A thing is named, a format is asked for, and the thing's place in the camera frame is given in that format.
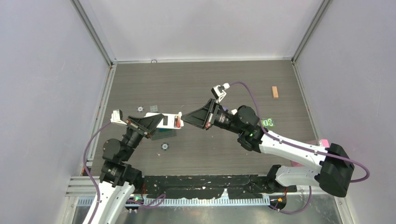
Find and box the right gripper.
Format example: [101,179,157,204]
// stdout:
[181,99,244,135]

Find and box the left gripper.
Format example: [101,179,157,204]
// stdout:
[121,113,163,161]

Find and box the white remote control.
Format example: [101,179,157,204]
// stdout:
[156,112,184,129]

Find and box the orange red battery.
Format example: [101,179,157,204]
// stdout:
[175,116,181,128]

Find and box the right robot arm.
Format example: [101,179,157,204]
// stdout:
[181,99,354,197]

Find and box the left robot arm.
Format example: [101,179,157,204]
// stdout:
[83,110,165,224]

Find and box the grey lego baseplate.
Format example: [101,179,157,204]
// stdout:
[151,128,177,140]

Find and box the clear lego plate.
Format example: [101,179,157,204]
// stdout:
[150,105,158,112]

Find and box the black gear lower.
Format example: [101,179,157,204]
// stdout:
[161,143,169,151]

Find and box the green owl eraser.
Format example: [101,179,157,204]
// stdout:
[261,118,275,128]

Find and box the wooden block right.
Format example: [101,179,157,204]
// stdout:
[271,86,279,99]

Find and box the pink tape dispenser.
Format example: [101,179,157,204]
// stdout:
[291,139,330,167]

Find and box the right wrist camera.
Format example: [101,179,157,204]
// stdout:
[211,83,230,104]

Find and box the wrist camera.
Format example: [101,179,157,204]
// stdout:
[110,109,125,125]
[211,83,230,104]

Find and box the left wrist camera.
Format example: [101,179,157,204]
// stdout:
[110,109,125,125]

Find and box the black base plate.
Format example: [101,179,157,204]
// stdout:
[136,175,297,199]

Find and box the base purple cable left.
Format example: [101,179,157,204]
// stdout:
[125,193,168,208]

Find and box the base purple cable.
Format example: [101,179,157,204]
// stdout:
[268,187,312,215]
[125,193,168,208]

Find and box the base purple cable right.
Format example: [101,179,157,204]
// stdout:
[268,187,312,215]

